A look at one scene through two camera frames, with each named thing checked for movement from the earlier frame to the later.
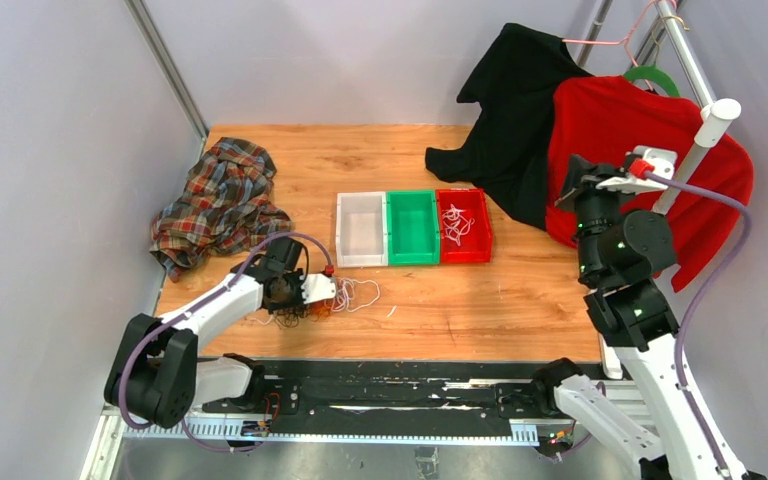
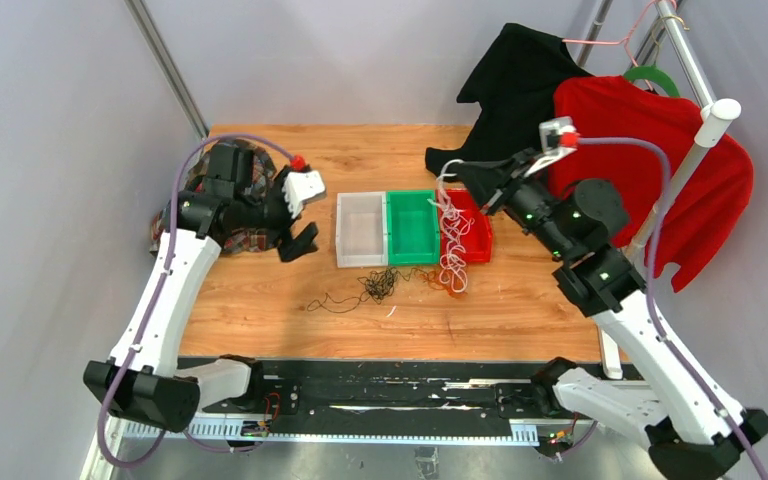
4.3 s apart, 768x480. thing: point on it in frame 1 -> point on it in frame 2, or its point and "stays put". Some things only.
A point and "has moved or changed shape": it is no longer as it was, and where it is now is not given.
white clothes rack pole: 715,119 stays put
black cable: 289,317 -> 379,286
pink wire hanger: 623,42 stays put
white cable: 455,224 has moved or changed shape
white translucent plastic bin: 362,229 stays put
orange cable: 319,310 has moved or changed shape
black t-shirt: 507,149 stays put
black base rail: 394,389 stays put
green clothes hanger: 653,73 stays put
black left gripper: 298,299 -> 301,244
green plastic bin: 412,227 stays put
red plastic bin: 465,233 stays put
